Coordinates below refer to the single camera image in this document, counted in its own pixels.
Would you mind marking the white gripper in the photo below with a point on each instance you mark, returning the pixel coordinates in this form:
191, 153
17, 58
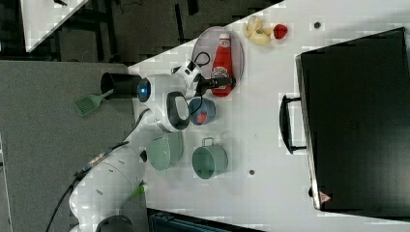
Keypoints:
190, 72

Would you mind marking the red ketchup bottle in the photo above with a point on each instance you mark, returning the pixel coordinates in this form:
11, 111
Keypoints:
222, 65

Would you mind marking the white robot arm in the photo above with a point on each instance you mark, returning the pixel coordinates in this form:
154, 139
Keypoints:
110, 179

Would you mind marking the grey oval plate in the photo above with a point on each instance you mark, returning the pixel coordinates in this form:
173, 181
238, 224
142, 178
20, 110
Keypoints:
204, 52

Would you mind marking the blue bowl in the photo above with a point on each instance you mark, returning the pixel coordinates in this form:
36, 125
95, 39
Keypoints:
202, 105

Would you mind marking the red fruit in bowl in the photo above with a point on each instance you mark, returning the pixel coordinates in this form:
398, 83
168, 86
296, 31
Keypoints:
201, 118

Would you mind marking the yellow banana toy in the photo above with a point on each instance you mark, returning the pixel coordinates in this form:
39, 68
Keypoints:
254, 31

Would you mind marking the green metal mug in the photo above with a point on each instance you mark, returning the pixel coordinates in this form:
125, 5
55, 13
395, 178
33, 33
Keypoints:
209, 160

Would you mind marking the red apple toy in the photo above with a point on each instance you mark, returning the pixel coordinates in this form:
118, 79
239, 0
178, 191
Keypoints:
280, 31

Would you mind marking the green perforated colander basket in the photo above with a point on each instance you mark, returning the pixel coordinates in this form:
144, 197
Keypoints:
165, 151

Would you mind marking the black cylindrical utensil holder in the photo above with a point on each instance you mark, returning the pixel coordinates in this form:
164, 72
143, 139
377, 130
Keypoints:
123, 85

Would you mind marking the green slotted spatula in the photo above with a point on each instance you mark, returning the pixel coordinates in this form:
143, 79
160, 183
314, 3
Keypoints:
89, 104

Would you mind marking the black toaster oven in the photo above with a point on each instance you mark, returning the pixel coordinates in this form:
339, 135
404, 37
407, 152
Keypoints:
356, 113

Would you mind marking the bright green utensil handle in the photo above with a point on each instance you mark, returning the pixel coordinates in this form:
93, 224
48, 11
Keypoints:
138, 191

